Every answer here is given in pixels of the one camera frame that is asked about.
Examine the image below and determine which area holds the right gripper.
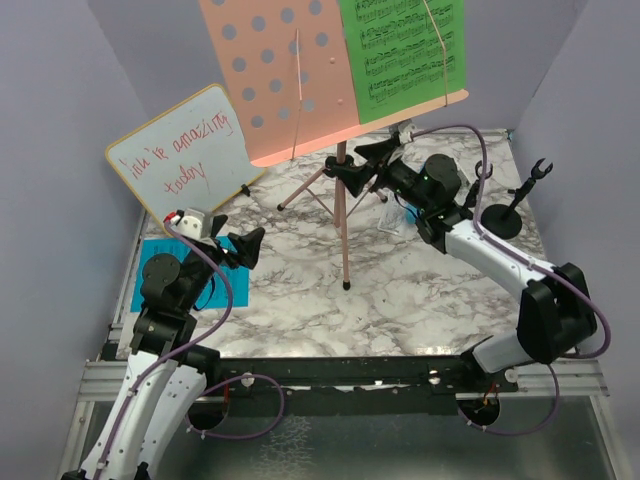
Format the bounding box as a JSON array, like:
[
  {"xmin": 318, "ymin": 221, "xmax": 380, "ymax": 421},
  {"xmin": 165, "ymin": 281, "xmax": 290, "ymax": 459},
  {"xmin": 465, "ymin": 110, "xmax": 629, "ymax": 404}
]
[{"xmin": 334, "ymin": 138, "xmax": 432, "ymax": 213}]

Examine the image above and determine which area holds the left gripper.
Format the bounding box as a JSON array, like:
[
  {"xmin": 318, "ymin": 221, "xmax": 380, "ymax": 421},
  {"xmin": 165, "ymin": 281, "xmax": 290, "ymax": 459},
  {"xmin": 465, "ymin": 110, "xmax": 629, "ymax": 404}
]
[{"xmin": 180, "ymin": 214, "xmax": 265, "ymax": 311}]

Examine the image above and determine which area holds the blue sheet music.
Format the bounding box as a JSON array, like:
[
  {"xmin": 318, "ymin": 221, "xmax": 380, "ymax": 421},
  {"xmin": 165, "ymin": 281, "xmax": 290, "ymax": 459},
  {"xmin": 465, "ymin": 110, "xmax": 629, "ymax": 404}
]
[{"xmin": 130, "ymin": 238, "xmax": 250, "ymax": 313}]

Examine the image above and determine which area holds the green sheet music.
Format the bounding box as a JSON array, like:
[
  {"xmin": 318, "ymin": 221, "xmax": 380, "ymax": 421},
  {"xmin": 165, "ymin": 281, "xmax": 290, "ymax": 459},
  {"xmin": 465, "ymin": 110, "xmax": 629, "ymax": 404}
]
[{"xmin": 339, "ymin": 0, "xmax": 466, "ymax": 124}]

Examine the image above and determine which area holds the pink music stand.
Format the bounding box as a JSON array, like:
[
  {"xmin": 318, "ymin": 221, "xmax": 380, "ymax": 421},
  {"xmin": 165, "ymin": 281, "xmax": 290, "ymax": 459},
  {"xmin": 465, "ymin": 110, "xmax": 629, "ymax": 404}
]
[{"xmin": 197, "ymin": 0, "xmax": 471, "ymax": 291}]

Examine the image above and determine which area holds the black mic stand front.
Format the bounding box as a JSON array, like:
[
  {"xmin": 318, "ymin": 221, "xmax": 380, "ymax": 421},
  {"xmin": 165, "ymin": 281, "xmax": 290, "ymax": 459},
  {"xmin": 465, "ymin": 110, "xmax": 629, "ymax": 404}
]
[{"xmin": 481, "ymin": 158, "xmax": 554, "ymax": 240}]

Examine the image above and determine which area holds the blue toy microphone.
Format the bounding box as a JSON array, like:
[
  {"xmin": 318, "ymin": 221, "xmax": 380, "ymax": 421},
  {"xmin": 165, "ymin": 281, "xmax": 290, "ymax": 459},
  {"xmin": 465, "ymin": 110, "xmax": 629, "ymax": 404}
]
[{"xmin": 404, "ymin": 204, "xmax": 419, "ymax": 225}]

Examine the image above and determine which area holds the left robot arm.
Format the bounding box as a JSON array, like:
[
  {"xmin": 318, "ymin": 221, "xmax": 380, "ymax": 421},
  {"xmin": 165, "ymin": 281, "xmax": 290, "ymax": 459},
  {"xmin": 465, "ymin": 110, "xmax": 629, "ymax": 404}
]
[{"xmin": 63, "ymin": 208, "xmax": 265, "ymax": 479}]

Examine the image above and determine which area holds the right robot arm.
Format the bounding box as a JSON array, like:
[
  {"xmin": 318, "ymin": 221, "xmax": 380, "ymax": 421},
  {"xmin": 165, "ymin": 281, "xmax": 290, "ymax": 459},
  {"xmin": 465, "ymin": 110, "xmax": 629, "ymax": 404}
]
[{"xmin": 325, "ymin": 136, "xmax": 596, "ymax": 391}]

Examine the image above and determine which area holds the white remote packet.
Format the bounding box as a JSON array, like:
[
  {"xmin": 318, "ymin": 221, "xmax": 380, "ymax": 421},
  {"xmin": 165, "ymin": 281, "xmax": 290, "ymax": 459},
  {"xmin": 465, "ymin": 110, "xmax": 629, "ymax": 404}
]
[{"xmin": 377, "ymin": 193, "xmax": 414, "ymax": 238}]

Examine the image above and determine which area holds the yellow framed whiteboard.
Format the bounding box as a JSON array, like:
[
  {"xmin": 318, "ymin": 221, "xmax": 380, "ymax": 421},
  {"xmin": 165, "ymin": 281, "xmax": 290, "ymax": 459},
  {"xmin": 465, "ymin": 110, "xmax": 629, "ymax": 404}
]
[{"xmin": 105, "ymin": 84, "xmax": 265, "ymax": 223}]

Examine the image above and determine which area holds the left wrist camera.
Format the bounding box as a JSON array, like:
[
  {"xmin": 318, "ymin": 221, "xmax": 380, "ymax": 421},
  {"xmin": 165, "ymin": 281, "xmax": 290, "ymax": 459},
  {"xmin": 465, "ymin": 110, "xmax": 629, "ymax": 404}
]
[{"xmin": 164, "ymin": 208, "xmax": 213, "ymax": 241}]

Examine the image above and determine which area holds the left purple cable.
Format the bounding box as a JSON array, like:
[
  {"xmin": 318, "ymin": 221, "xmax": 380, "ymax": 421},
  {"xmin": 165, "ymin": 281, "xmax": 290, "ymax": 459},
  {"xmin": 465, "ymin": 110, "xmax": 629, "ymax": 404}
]
[{"xmin": 99, "ymin": 219, "xmax": 286, "ymax": 471}]

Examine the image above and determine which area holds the purple cable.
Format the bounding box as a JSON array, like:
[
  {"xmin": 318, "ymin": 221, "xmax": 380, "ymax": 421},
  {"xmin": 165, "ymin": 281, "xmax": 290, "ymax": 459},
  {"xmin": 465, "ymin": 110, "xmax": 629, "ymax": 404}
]
[
  {"xmin": 99, "ymin": 219, "xmax": 286, "ymax": 471},
  {"xmin": 412, "ymin": 124, "xmax": 614, "ymax": 435}
]

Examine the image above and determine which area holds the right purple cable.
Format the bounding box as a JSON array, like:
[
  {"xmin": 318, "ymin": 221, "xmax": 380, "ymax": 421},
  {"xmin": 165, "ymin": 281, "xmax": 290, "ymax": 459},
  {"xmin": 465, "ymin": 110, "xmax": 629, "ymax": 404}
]
[{"xmin": 412, "ymin": 124, "xmax": 614, "ymax": 435}]

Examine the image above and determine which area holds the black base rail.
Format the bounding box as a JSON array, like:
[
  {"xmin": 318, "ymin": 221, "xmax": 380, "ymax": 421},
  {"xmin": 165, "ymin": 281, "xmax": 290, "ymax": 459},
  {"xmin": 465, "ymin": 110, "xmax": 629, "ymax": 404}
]
[{"xmin": 186, "ymin": 346, "xmax": 518, "ymax": 416}]

